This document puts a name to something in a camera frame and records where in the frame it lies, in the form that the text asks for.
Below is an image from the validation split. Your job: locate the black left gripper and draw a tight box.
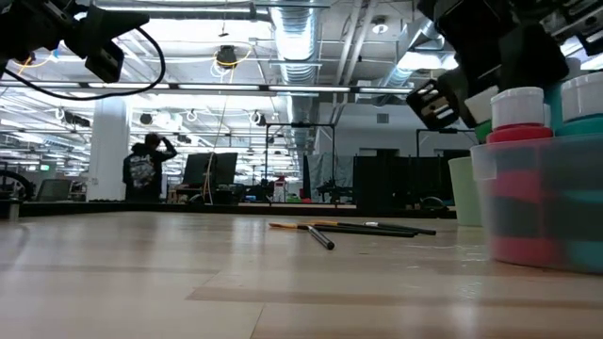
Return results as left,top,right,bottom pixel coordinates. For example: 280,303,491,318
0,0,150,79

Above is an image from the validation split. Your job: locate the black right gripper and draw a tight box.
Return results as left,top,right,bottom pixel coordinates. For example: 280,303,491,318
416,0,569,128

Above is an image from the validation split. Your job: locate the small red paint bottle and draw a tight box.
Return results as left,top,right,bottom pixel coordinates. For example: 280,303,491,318
484,87,562,267

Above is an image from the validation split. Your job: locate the clear plastic bin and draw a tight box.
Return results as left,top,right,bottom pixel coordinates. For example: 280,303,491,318
469,133,603,275

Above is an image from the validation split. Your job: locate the small teal paint bottle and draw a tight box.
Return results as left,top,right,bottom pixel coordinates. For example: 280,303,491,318
555,71,603,274

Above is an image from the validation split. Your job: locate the pale green cup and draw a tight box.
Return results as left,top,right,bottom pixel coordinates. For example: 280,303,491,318
447,156,484,228

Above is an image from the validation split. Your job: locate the black-handled paintbrush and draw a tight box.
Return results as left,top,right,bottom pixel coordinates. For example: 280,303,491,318
365,220,439,236
301,224,336,251
267,221,417,239

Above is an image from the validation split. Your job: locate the white square pillar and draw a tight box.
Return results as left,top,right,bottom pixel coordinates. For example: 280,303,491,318
86,96,132,202

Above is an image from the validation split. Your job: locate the person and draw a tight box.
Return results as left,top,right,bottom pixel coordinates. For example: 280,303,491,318
121,132,179,203

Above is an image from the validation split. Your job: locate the black partition panel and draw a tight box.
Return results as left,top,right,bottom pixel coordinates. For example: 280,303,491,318
352,154,456,212

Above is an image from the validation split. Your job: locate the black wheel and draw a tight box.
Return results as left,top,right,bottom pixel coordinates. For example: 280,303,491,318
0,169,37,202

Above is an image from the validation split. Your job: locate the black desk monitor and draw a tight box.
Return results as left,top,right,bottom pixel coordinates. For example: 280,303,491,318
182,151,239,187

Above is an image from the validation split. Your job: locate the long linear ceiling light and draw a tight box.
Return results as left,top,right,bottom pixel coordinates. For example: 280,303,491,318
0,80,416,99

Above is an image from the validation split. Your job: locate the grey tarp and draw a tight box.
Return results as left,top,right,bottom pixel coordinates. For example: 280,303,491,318
305,153,355,202

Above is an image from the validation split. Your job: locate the ribbed silver air duct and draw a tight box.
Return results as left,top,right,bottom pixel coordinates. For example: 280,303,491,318
376,18,444,90
267,0,327,142

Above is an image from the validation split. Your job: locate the black metal frame stand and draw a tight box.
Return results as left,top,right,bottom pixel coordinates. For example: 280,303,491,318
265,121,336,204
416,127,477,159

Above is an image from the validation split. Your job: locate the black cable reel yellow cord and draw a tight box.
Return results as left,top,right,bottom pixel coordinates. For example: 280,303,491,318
214,44,241,70

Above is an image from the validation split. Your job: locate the black aluminium table frame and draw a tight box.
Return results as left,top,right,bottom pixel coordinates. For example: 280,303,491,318
0,200,458,220

